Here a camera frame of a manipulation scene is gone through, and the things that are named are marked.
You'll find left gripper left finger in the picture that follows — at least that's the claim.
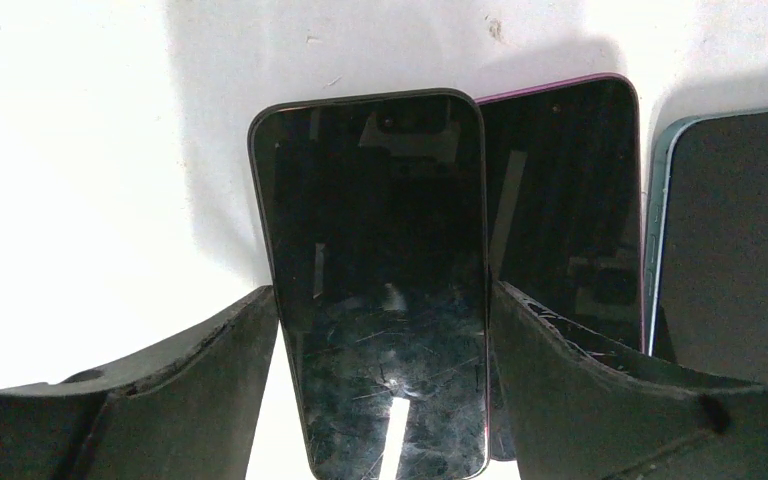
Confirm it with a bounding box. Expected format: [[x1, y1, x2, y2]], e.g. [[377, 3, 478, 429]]
[[0, 286, 278, 479]]

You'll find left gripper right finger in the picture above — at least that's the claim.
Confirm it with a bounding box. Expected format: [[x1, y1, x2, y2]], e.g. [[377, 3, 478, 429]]
[[490, 281, 768, 479]]

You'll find small teal phone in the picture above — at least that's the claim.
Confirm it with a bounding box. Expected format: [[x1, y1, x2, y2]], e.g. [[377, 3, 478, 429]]
[[644, 107, 768, 384]]

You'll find black phone pink case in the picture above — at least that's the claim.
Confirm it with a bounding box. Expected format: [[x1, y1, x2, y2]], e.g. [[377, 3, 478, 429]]
[[475, 72, 645, 463]]

